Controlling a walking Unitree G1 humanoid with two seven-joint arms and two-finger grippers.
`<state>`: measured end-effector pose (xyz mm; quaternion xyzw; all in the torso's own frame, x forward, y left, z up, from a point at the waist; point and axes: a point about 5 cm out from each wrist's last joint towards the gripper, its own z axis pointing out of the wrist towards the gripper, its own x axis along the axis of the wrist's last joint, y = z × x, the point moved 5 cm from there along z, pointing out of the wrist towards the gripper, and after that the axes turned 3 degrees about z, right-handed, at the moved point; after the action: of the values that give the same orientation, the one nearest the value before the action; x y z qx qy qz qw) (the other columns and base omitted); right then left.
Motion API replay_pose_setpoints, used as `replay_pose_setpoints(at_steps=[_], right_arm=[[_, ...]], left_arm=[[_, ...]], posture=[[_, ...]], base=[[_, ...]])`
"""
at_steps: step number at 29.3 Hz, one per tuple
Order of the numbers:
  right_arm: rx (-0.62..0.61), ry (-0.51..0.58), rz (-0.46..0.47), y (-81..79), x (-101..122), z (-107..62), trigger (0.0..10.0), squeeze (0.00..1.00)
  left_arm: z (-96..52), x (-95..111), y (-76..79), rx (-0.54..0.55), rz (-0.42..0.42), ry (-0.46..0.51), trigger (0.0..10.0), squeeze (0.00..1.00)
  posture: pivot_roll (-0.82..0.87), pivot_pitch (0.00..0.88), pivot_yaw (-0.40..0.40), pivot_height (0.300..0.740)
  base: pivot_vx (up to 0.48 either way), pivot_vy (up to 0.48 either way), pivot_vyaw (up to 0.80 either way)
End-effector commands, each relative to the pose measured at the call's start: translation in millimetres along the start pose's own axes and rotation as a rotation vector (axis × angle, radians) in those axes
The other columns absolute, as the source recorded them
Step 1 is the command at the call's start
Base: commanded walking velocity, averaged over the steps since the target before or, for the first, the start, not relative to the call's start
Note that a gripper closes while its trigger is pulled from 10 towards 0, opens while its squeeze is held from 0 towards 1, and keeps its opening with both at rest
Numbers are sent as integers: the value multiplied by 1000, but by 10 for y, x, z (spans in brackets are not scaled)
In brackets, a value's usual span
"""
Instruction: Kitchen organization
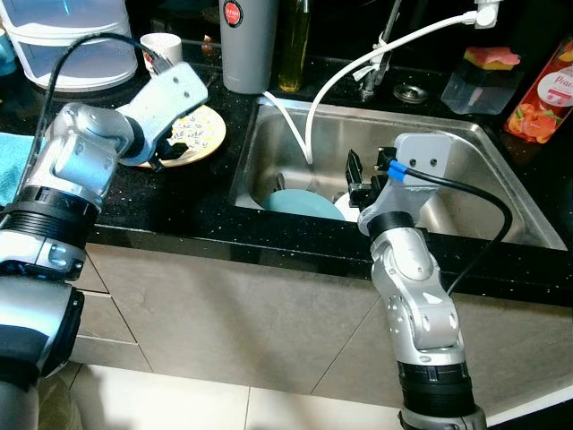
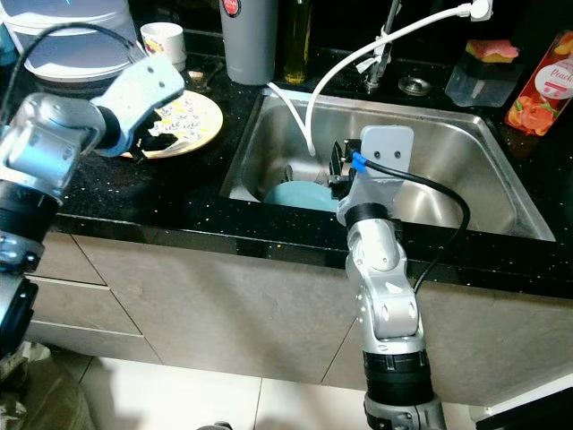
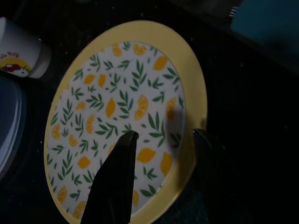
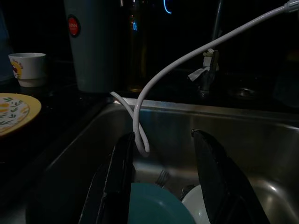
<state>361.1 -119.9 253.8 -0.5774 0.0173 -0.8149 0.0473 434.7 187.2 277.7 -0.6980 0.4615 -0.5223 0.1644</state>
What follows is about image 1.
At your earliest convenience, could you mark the grey cabinet door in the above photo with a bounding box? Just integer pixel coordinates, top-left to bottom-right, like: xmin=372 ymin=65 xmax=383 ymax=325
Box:
xmin=313 ymin=287 xmax=573 ymax=415
xmin=85 ymin=242 xmax=388 ymax=397

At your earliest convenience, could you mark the round steel counter cap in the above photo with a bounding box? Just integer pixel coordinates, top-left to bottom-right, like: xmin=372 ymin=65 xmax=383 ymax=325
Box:
xmin=394 ymin=83 xmax=429 ymax=104

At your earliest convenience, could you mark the white hose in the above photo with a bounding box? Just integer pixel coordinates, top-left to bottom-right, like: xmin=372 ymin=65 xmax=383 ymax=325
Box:
xmin=262 ymin=0 xmax=502 ymax=167

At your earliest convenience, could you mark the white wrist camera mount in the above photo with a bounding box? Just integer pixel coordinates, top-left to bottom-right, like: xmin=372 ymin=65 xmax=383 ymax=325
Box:
xmin=358 ymin=133 xmax=449 ymax=234
xmin=116 ymin=63 xmax=209 ymax=149

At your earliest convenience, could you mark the white plate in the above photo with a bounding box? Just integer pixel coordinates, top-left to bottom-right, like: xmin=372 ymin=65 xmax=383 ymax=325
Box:
xmin=331 ymin=190 xmax=359 ymax=216

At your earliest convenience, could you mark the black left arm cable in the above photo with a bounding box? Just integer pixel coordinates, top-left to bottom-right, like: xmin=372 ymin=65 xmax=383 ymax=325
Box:
xmin=31 ymin=33 xmax=175 ymax=180

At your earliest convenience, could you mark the clear plastic sponge holder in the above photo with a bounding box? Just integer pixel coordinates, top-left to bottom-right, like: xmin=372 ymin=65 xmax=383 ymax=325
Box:
xmin=440 ymin=47 xmax=522 ymax=115

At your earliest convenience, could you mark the stainless steel sink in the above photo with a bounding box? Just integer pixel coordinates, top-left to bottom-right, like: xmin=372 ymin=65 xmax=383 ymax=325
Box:
xmin=230 ymin=94 xmax=573 ymax=252

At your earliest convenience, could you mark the red yellow sponge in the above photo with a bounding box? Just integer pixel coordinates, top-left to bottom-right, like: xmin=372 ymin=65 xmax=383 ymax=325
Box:
xmin=464 ymin=47 xmax=522 ymax=73

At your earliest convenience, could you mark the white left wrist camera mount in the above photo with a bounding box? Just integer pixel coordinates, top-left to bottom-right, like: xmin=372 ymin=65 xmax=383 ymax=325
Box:
xmin=116 ymin=63 xmax=209 ymax=149

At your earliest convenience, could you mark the peach dish soap bottle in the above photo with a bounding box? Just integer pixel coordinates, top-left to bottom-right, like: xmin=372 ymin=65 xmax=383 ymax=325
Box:
xmin=504 ymin=40 xmax=573 ymax=144

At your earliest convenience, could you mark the chrome faucet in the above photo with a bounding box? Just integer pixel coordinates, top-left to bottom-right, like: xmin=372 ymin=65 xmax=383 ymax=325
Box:
xmin=358 ymin=0 xmax=404 ymax=101

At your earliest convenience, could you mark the green woven sack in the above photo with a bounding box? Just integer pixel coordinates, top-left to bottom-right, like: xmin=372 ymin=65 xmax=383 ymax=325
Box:
xmin=38 ymin=381 xmax=80 ymax=430

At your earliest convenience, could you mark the teal cloth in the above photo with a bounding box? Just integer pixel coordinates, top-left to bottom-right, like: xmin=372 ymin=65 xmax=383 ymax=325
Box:
xmin=0 ymin=133 xmax=28 ymax=207

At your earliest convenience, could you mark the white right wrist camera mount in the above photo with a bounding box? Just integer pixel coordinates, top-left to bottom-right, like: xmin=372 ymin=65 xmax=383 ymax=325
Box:
xmin=358 ymin=133 xmax=449 ymax=234

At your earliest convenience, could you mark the clear plastic lidded container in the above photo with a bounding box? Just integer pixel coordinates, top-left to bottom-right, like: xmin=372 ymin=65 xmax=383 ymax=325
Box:
xmin=0 ymin=0 xmax=140 ymax=93

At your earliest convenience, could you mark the white printed cup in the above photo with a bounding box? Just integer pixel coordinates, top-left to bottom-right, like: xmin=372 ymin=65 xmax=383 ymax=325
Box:
xmin=141 ymin=33 xmax=184 ymax=74

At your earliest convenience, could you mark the grey cylinder red round logo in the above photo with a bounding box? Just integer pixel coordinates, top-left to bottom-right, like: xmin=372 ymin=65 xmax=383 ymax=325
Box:
xmin=219 ymin=0 xmax=280 ymax=95

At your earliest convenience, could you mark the yellow oil bottle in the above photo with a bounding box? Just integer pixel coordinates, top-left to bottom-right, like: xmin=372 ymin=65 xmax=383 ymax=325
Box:
xmin=278 ymin=0 xmax=312 ymax=93

